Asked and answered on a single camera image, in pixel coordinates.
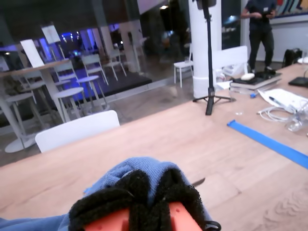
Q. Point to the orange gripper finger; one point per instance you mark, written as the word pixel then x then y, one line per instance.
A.
pixel 178 192
pixel 108 202

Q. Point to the blue printed T-shirt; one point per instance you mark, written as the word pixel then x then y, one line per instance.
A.
pixel 144 166

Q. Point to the black twist tie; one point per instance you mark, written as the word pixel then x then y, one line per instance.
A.
pixel 214 225

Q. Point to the long blue tape strip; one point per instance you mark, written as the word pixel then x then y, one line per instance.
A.
pixel 269 142

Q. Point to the white round stool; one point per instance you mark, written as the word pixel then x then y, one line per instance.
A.
pixel 89 79
pixel 68 92

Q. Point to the small blue cap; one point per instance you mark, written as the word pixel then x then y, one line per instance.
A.
pixel 252 95

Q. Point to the black tripod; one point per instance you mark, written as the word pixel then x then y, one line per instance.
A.
pixel 209 72

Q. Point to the blue pen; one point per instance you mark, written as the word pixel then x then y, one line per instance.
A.
pixel 274 99

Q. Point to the white computer mouse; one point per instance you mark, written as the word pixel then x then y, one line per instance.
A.
pixel 247 77

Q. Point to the clear plastic packaging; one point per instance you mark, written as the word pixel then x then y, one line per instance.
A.
pixel 298 118

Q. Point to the white pillar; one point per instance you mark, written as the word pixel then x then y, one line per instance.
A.
pixel 199 48

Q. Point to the high round table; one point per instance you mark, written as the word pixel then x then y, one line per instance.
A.
pixel 29 68

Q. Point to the black flat device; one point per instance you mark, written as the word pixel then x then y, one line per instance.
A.
pixel 299 81

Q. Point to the white sign sheet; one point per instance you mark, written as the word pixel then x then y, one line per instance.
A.
pixel 32 54

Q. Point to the black backpack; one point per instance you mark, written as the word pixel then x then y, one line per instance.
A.
pixel 292 57

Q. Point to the white flipchart sign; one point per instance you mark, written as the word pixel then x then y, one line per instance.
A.
pixel 50 33

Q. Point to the person in dark clothes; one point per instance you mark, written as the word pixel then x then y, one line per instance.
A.
pixel 261 31

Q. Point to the black camera on tripod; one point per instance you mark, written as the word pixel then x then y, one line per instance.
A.
pixel 205 3

